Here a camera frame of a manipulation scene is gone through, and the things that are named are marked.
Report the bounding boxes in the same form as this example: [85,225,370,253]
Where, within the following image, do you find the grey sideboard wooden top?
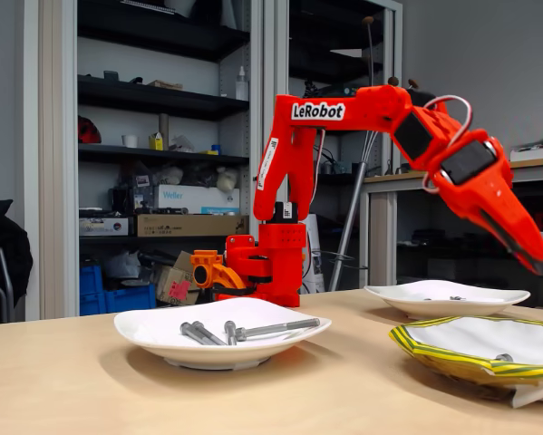
[359,156,543,310]

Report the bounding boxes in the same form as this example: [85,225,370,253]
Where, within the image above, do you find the white square ceramic plate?
[364,279,531,321]
[113,296,333,371]

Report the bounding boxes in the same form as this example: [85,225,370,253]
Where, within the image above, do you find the yellow green striped plate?
[387,315,543,409]

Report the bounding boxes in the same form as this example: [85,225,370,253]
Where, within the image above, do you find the metal coat stand brown knobs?
[328,15,420,292]

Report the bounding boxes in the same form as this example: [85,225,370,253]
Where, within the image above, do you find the grey metal shelf cabinet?
[262,0,404,294]
[24,0,267,321]

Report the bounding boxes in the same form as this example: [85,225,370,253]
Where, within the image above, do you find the white plastic bottle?
[235,65,250,102]

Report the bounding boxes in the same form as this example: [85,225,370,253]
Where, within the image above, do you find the white plush toy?
[215,166,240,193]

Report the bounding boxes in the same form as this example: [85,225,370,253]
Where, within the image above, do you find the orange 3D printed part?
[189,249,250,300]

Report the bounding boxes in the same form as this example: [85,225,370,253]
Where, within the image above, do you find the white Weller box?
[156,183,241,216]

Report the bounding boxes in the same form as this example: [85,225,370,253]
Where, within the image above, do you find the long brown cardboard box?
[136,213,250,238]

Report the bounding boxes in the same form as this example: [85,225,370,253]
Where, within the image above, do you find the small wooden piece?
[147,79,184,92]

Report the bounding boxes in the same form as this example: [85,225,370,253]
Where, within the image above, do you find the cardboard box pink sticker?
[154,250,202,306]

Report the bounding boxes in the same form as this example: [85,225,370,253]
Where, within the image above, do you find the clear plastic bag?
[103,251,141,280]

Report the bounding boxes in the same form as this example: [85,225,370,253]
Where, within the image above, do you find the low blue plastic crate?
[102,284,158,314]

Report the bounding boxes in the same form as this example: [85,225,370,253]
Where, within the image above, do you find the flat white printed box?
[79,217,131,237]

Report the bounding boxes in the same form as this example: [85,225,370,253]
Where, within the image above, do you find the red black helmet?
[77,115,102,145]

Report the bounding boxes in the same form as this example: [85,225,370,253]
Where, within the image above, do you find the tall blue plastic crate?
[79,265,104,317]

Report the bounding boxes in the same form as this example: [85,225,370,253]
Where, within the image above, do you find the black jacket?
[0,198,34,309]

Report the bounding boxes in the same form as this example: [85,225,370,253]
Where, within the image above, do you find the white servo cable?
[422,93,474,196]

